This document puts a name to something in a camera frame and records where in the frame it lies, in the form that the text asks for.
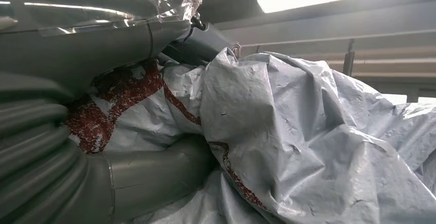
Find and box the grey parcel bag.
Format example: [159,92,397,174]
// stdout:
[64,47,436,224]

